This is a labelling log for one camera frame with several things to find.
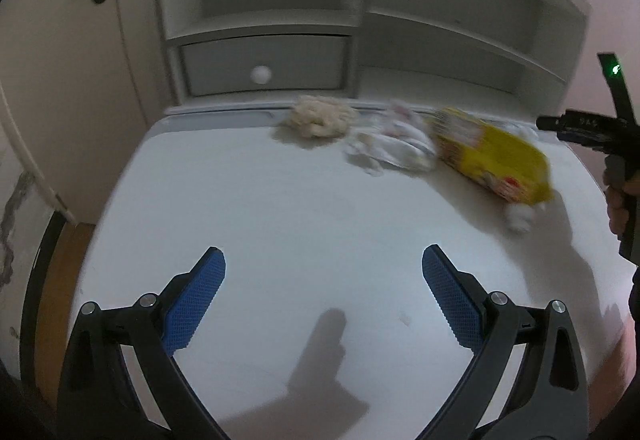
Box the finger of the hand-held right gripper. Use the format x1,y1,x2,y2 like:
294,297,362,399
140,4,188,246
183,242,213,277
536,108,608,145

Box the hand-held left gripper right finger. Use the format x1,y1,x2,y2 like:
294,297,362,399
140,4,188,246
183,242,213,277
421,244,588,440

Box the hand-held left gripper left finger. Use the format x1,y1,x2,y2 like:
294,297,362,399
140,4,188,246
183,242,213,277
56,246,227,440

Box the yellow snack packet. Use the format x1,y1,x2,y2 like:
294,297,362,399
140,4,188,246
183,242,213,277
431,107,555,205

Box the white tissue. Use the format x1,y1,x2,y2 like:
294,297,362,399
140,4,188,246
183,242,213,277
504,204,537,234

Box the beige fluffy cloth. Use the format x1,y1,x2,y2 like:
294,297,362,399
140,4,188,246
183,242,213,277
286,94,359,139

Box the person's right hand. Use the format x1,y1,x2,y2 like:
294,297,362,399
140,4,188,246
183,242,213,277
604,156,640,238

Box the black floor trim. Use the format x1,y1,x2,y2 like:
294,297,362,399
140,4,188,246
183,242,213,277
19,209,67,373

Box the white desk shelf unit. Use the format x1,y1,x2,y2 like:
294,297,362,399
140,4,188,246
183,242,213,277
155,0,592,115

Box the pink clothing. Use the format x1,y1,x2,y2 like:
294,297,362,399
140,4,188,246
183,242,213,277
617,310,640,406

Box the grey drawer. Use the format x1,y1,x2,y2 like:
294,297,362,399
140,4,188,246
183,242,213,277
180,36,351,97

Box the cream door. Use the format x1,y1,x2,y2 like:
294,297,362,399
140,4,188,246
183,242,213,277
0,0,168,223

